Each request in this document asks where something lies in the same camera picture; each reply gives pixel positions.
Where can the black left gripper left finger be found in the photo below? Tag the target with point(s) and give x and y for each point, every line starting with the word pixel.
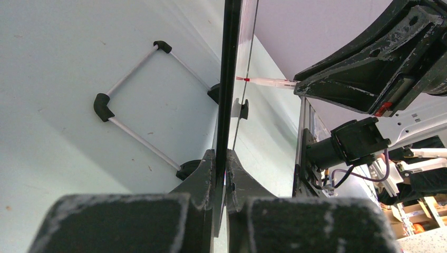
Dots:
pixel 178 221

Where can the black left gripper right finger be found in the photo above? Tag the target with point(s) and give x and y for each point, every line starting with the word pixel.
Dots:
pixel 258 221

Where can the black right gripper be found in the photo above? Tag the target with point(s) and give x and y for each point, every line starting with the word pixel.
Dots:
pixel 399 56

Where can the red whiteboard marker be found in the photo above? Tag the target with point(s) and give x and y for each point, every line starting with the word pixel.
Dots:
pixel 278 83

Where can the white whiteboard black frame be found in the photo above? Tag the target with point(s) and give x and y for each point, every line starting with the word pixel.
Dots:
pixel 238 33

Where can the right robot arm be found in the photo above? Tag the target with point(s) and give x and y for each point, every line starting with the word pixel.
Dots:
pixel 355 143

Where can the right aluminium frame rail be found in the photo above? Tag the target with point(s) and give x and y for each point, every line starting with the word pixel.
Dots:
pixel 308 179

